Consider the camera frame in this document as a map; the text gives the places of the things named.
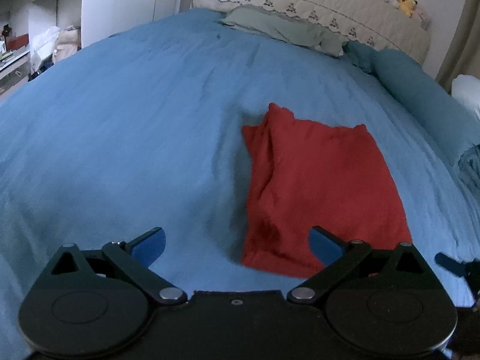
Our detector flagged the red sweater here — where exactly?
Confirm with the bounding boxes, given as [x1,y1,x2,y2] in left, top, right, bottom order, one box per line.
[241,103,412,278]

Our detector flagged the teal rolled blanket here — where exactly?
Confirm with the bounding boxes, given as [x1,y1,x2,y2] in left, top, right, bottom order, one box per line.
[343,41,479,196]

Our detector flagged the yellow plush toy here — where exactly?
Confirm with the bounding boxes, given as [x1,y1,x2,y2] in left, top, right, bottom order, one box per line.
[397,0,417,18]

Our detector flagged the cream padded headboard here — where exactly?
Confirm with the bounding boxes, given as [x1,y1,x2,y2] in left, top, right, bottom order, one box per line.
[193,0,431,64]

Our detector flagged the white pillow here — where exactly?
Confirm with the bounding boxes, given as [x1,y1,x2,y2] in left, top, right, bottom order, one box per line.
[451,74,480,119]

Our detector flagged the white shelf unit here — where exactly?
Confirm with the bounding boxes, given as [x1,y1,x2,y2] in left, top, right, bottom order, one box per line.
[1,0,82,100]

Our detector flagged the blue bed sheet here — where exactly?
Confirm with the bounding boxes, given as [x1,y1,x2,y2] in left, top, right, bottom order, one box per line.
[1,9,479,359]

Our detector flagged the green pillow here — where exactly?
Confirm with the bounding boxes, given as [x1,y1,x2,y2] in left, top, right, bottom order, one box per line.
[220,6,348,57]

